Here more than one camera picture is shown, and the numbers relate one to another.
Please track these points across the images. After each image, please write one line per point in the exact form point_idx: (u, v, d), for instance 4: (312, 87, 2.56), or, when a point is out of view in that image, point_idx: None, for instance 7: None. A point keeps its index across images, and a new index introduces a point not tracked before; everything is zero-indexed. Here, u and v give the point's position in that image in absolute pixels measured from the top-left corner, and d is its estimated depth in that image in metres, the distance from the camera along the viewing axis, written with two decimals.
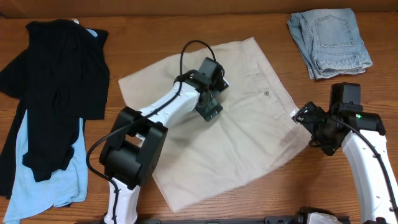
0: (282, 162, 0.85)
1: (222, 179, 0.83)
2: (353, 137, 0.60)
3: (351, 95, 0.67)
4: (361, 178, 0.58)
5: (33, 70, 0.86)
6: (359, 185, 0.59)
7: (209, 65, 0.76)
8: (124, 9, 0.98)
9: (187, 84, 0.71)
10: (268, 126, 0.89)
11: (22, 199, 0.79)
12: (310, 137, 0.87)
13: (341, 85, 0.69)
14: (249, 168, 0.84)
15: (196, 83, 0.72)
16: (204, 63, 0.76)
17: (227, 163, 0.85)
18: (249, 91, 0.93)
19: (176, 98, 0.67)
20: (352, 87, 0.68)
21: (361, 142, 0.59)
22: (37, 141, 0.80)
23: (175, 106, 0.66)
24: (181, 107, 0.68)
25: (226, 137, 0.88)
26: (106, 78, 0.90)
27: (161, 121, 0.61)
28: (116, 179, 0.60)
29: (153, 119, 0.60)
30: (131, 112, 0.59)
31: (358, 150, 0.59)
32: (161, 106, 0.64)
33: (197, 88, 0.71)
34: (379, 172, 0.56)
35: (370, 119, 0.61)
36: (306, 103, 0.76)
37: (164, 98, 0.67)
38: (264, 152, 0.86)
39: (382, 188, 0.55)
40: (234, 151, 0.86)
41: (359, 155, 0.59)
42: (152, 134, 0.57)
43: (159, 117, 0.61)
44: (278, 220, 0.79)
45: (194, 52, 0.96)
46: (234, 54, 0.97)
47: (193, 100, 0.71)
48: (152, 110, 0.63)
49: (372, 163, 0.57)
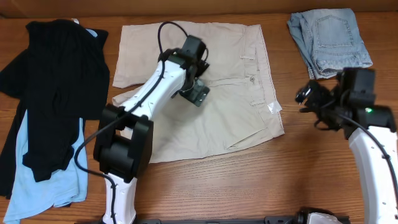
0: (245, 145, 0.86)
1: (181, 148, 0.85)
2: (362, 136, 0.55)
3: (364, 82, 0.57)
4: (367, 179, 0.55)
5: (33, 69, 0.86)
6: (364, 185, 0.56)
7: (193, 42, 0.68)
8: (124, 9, 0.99)
9: (173, 61, 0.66)
10: (245, 111, 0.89)
11: (22, 199, 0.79)
12: (280, 134, 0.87)
13: (354, 70, 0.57)
14: (211, 142, 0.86)
15: (182, 60, 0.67)
16: (188, 40, 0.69)
17: (190, 134, 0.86)
18: (236, 73, 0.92)
19: (161, 81, 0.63)
20: (367, 71, 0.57)
21: (370, 141, 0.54)
22: (37, 141, 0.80)
23: (160, 92, 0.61)
24: (167, 91, 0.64)
25: (198, 110, 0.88)
26: (106, 76, 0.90)
27: (145, 114, 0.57)
28: (112, 174, 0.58)
29: (138, 113, 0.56)
30: (113, 108, 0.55)
31: (367, 150, 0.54)
32: (144, 94, 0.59)
33: (182, 64, 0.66)
34: (388, 175, 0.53)
35: (381, 114, 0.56)
36: (309, 81, 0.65)
37: (147, 86, 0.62)
38: (229, 132, 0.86)
39: (390, 193, 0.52)
40: (201, 125, 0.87)
41: (367, 155, 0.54)
42: (138, 130, 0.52)
43: (143, 109, 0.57)
44: (278, 220, 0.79)
45: (187, 23, 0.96)
46: (236, 35, 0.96)
47: (178, 81, 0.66)
48: (135, 102, 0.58)
49: (382, 165, 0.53)
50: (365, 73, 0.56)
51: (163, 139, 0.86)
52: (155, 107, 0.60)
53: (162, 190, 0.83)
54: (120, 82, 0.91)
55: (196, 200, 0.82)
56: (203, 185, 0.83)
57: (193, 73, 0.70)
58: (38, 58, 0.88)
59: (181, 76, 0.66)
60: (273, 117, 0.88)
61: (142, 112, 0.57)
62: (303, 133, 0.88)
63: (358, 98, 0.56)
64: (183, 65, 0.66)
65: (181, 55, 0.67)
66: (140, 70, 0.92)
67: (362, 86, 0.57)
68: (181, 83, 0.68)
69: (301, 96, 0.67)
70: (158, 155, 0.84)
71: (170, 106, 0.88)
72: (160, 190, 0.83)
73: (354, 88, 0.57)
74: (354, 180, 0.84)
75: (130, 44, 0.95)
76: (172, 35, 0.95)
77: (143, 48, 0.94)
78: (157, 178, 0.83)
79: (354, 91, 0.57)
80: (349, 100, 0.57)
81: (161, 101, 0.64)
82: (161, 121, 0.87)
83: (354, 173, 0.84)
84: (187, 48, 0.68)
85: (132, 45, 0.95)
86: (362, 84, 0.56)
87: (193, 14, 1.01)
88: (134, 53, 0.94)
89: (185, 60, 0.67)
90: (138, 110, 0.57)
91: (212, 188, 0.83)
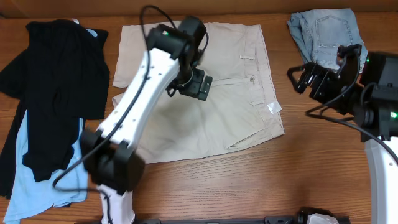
0: (245, 145, 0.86)
1: (181, 148, 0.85)
2: (380, 150, 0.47)
3: (391, 74, 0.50)
4: (377, 201, 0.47)
5: (33, 70, 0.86)
6: (373, 209, 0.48)
7: (191, 22, 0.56)
8: (125, 9, 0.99)
9: (164, 43, 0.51)
10: (245, 111, 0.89)
11: (23, 199, 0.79)
12: (280, 134, 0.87)
13: (380, 60, 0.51)
14: (211, 141, 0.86)
15: (178, 38, 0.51)
16: (182, 23, 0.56)
17: (190, 134, 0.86)
18: (236, 73, 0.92)
19: (146, 83, 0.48)
20: (395, 61, 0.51)
21: (388, 158, 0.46)
22: (37, 141, 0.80)
23: (145, 100, 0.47)
24: (156, 94, 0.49)
25: (198, 110, 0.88)
26: (106, 78, 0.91)
27: (126, 138, 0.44)
28: (103, 187, 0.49)
29: (119, 137, 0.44)
30: (89, 133, 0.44)
31: (383, 168, 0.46)
32: (124, 110, 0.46)
33: (178, 44, 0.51)
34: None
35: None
36: (311, 69, 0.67)
37: (126, 94, 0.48)
38: (229, 132, 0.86)
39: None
40: (201, 124, 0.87)
41: (382, 173, 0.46)
42: (118, 158, 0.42)
43: (125, 130, 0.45)
44: (278, 220, 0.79)
45: None
46: (236, 35, 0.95)
47: (170, 74, 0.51)
48: (115, 121, 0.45)
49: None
50: (393, 63, 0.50)
51: (163, 139, 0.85)
52: (139, 125, 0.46)
53: (162, 191, 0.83)
54: (119, 82, 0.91)
55: (195, 200, 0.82)
56: (203, 185, 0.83)
57: (190, 56, 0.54)
58: (37, 58, 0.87)
59: (175, 68, 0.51)
60: (273, 117, 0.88)
61: (123, 134, 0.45)
62: (303, 133, 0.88)
63: (383, 93, 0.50)
64: (175, 52, 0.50)
65: (173, 34, 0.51)
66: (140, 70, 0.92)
67: (389, 78, 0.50)
68: (175, 73, 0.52)
69: (302, 86, 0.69)
70: (158, 155, 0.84)
71: (170, 106, 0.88)
72: (159, 190, 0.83)
73: (378, 82, 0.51)
74: (354, 180, 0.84)
75: (131, 43, 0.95)
76: None
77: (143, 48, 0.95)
78: (157, 178, 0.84)
79: (378, 86, 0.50)
80: (370, 97, 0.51)
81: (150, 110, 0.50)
82: (161, 121, 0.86)
83: (355, 173, 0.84)
84: (182, 28, 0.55)
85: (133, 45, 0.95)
86: (390, 76, 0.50)
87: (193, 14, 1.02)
88: (134, 53, 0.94)
89: (180, 40, 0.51)
90: (118, 134, 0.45)
91: (212, 188, 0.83)
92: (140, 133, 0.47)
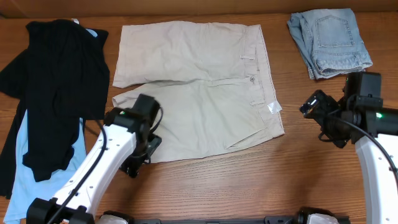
0: (245, 145, 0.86)
1: (181, 149, 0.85)
2: (370, 145, 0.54)
3: (369, 86, 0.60)
4: (370, 191, 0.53)
5: (33, 69, 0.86)
6: (367, 197, 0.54)
7: (147, 101, 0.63)
8: (125, 9, 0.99)
9: (120, 122, 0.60)
10: (245, 111, 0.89)
11: (22, 198, 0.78)
12: (280, 134, 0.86)
13: (359, 75, 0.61)
14: (211, 142, 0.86)
15: (130, 118, 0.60)
16: (140, 99, 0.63)
17: (190, 134, 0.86)
18: (236, 73, 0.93)
19: (104, 154, 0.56)
20: (372, 76, 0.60)
21: (377, 152, 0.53)
22: (37, 141, 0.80)
23: (100, 170, 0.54)
24: (113, 164, 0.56)
25: (198, 110, 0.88)
26: (106, 76, 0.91)
27: (83, 203, 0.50)
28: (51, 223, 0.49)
29: (74, 205, 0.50)
30: (41, 204, 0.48)
31: (373, 160, 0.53)
32: (81, 178, 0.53)
33: (130, 124, 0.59)
34: (393, 189, 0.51)
35: (392, 121, 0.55)
36: (314, 92, 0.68)
37: (86, 163, 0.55)
38: (230, 132, 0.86)
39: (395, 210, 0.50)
40: (201, 124, 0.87)
41: (373, 165, 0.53)
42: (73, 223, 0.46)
43: (81, 196, 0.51)
44: (278, 220, 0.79)
45: (188, 23, 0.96)
46: (236, 35, 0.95)
47: (127, 145, 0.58)
48: (71, 190, 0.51)
49: (387, 178, 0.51)
50: (369, 77, 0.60)
51: (164, 139, 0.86)
52: (97, 190, 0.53)
53: (162, 190, 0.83)
54: (120, 83, 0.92)
55: (196, 200, 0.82)
56: (203, 185, 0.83)
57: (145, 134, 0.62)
58: (37, 58, 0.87)
59: (132, 139, 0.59)
60: (273, 116, 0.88)
61: (77, 202, 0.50)
62: (303, 132, 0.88)
63: (365, 101, 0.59)
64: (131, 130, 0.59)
65: (130, 114, 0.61)
66: (139, 69, 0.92)
67: (369, 89, 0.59)
68: (132, 146, 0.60)
69: (306, 106, 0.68)
70: (157, 154, 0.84)
71: (170, 106, 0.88)
72: (160, 190, 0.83)
73: (360, 93, 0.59)
74: (354, 180, 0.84)
75: (132, 42, 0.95)
76: (172, 34, 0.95)
77: (144, 48, 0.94)
78: (157, 178, 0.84)
79: (360, 96, 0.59)
80: (354, 105, 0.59)
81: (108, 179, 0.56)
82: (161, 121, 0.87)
83: (355, 173, 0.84)
84: (138, 107, 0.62)
85: (133, 45, 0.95)
86: (368, 88, 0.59)
87: (193, 14, 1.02)
88: (135, 53, 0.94)
89: (134, 121, 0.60)
90: (74, 200, 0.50)
91: (212, 188, 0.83)
92: (97, 198, 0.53)
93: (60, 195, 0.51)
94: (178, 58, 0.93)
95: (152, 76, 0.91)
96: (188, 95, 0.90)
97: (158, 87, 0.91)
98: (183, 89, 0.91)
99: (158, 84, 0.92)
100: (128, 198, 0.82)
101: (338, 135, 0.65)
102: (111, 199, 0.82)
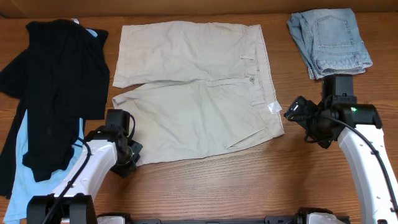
0: (245, 145, 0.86)
1: (181, 148, 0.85)
2: (351, 134, 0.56)
3: (343, 86, 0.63)
4: (360, 178, 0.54)
5: (34, 70, 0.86)
6: (357, 183, 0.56)
7: (116, 114, 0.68)
8: (125, 9, 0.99)
9: (97, 139, 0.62)
10: (245, 111, 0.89)
11: (23, 198, 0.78)
12: (279, 134, 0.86)
13: (333, 78, 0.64)
14: (211, 142, 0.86)
15: (107, 133, 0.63)
16: (109, 114, 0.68)
17: (190, 134, 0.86)
18: (236, 73, 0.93)
19: (90, 159, 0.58)
20: (346, 78, 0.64)
21: (357, 139, 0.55)
22: (37, 141, 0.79)
23: (91, 167, 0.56)
24: (101, 163, 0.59)
25: (198, 110, 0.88)
26: (106, 76, 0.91)
27: (80, 191, 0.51)
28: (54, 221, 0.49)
29: (71, 195, 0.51)
30: (38, 201, 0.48)
31: (355, 147, 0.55)
32: (74, 175, 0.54)
33: (109, 137, 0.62)
34: (379, 170, 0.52)
35: (366, 113, 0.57)
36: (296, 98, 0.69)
37: (76, 166, 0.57)
38: (230, 132, 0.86)
39: (383, 188, 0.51)
40: (201, 124, 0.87)
41: (356, 152, 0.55)
42: (74, 211, 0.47)
43: (76, 188, 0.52)
44: (278, 220, 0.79)
45: (188, 23, 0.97)
46: (236, 35, 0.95)
47: (109, 154, 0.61)
48: (65, 184, 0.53)
49: (371, 162, 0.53)
50: (343, 78, 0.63)
51: (164, 139, 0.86)
52: (91, 182, 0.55)
53: (162, 190, 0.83)
54: (120, 83, 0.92)
55: (195, 200, 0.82)
56: (203, 185, 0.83)
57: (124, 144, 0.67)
58: (38, 59, 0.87)
59: (113, 148, 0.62)
60: (274, 116, 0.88)
61: (73, 192, 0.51)
62: (303, 132, 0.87)
63: (341, 101, 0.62)
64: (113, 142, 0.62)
65: (105, 131, 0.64)
66: (140, 70, 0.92)
67: (342, 90, 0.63)
68: (115, 155, 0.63)
69: (288, 112, 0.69)
70: (157, 154, 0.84)
71: (170, 106, 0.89)
72: (160, 190, 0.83)
73: (335, 93, 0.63)
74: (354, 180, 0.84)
75: (132, 42, 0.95)
76: (172, 34, 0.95)
77: (144, 48, 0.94)
78: (157, 178, 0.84)
79: (336, 96, 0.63)
80: (331, 105, 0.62)
81: (99, 178, 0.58)
82: (161, 122, 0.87)
83: None
84: (111, 122, 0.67)
85: (133, 46, 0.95)
86: (342, 88, 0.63)
87: (193, 14, 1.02)
88: (134, 53, 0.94)
89: (111, 135, 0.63)
90: (71, 191, 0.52)
91: (212, 188, 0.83)
92: (91, 191, 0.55)
93: (56, 191, 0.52)
94: (178, 58, 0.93)
95: (153, 76, 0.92)
96: (188, 95, 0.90)
97: (158, 87, 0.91)
98: (183, 89, 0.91)
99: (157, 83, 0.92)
100: (128, 198, 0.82)
101: (321, 135, 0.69)
102: (111, 199, 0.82)
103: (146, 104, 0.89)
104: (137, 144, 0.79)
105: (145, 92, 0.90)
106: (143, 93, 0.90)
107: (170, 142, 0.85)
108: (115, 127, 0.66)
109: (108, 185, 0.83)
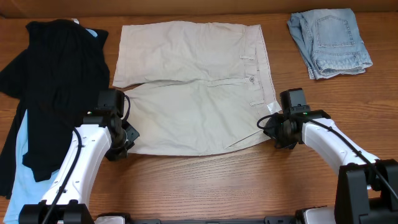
0: (244, 145, 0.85)
1: (181, 147, 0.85)
2: (308, 124, 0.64)
3: (296, 99, 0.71)
4: (327, 152, 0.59)
5: (33, 70, 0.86)
6: (328, 159, 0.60)
7: (109, 94, 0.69)
8: (125, 9, 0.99)
9: (88, 121, 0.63)
10: (244, 111, 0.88)
11: (22, 198, 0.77)
12: None
13: (286, 94, 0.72)
14: (211, 140, 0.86)
15: (99, 115, 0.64)
16: (102, 94, 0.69)
17: (189, 133, 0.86)
18: (236, 74, 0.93)
19: (81, 151, 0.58)
20: (296, 91, 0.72)
21: (313, 125, 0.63)
22: (37, 141, 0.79)
23: (83, 165, 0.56)
24: (94, 158, 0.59)
25: (197, 110, 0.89)
26: (106, 78, 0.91)
27: (74, 198, 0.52)
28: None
29: (64, 201, 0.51)
30: (32, 210, 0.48)
31: (314, 132, 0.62)
32: (65, 176, 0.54)
33: (101, 121, 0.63)
34: (335, 136, 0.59)
35: (314, 114, 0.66)
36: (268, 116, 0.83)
37: (66, 163, 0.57)
38: (229, 132, 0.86)
39: (343, 145, 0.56)
40: (201, 124, 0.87)
41: (316, 135, 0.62)
42: (70, 218, 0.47)
43: (69, 194, 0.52)
44: (278, 220, 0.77)
45: (187, 22, 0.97)
46: (236, 35, 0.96)
47: (102, 139, 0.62)
48: (58, 188, 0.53)
49: (328, 134, 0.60)
50: (295, 92, 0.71)
51: (163, 139, 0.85)
52: (83, 182, 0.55)
53: (162, 190, 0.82)
54: (120, 83, 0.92)
55: (195, 200, 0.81)
56: (203, 185, 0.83)
57: (117, 125, 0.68)
58: (37, 58, 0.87)
59: (106, 134, 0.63)
60: None
61: (66, 198, 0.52)
62: None
63: (297, 111, 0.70)
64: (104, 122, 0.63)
65: (97, 112, 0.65)
66: (140, 69, 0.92)
67: (297, 101, 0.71)
68: (109, 140, 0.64)
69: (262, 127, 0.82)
70: (156, 152, 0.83)
71: (170, 106, 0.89)
72: (160, 190, 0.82)
73: (291, 105, 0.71)
74: None
75: (132, 42, 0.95)
76: (172, 33, 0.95)
77: (144, 48, 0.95)
78: (157, 178, 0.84)
79: (292, 107, 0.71)
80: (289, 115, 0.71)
81: (91, 175, 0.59)
82: (161, 122, 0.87)
83: None
84: (104, 102, 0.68)
85: (133, 45, 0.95)
86: (296, 100, 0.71)
87: (193, 14, 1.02)
88: (134, 53, 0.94)
89: (102, 116, 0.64)
90: (63, 196, 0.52)
91: (212, 188, 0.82)
92: (84, 191, 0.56)
93: (48, 198, 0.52)
94: (178, 58, 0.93)
95: (152, 76, 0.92)
96: (187, 95, 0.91)
97: (158, 87, 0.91)
98: (182, 89, 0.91)
99: (157, 83, 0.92)
100: (128, 198, 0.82)
101: (286, 140, 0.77)
102: (109, 199, 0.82)
103: (145, 103, 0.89)
104: (135, 132, 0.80)
105: (145, 91, 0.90)
106: (143, 92, 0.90)
107: (170, 141, 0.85)
108: (109, 108, 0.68)
109: (108, 185, 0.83)
